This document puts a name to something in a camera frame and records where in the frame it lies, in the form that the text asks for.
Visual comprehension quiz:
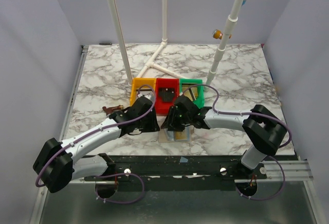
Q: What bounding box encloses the orange knob on pole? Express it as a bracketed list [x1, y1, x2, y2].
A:
[212, 29, 225, 40]

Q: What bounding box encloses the brown small tool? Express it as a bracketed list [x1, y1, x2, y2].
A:
[102, 105, 124, 115]

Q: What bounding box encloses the green plastic bin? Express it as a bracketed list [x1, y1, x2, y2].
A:
[179, 79, 205, 108]

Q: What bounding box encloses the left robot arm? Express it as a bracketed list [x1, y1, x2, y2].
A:
[33, 96, 160, 193]

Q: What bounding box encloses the white left PVC pole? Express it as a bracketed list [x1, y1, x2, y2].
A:
[107, 0, 133, 84]

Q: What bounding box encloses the beige card holder wallet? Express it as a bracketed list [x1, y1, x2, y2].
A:
[158, 126, 194, 143]

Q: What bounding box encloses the white PVC jointed pole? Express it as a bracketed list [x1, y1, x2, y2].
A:
[206, 0, 243, 85]

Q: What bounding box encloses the yellow plastic bin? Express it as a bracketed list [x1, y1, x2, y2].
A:
[130, 78, 156, 106]

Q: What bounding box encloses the black VIP card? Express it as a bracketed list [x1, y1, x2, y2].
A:
[158, 88, 176, 103]

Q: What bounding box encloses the red plastic bin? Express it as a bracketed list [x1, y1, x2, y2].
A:
[155, 78, 179, 116]

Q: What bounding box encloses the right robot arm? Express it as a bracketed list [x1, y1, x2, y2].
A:
[161, 96, 288, 174]

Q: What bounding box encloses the gold cards stack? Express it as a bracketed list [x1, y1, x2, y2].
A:
[182, 85, 198, 101]

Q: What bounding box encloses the white PVC pipe frame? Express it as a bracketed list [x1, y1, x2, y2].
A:
[137, 0, 191, 80]

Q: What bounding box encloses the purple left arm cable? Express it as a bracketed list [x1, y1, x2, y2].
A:
[35, 85, 157, 188]

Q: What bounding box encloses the black mounting rail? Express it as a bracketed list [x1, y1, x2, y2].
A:
[84, 156, 267, 192]

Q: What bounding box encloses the gold credit card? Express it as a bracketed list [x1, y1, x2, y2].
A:
[174, 131, 189, 141]

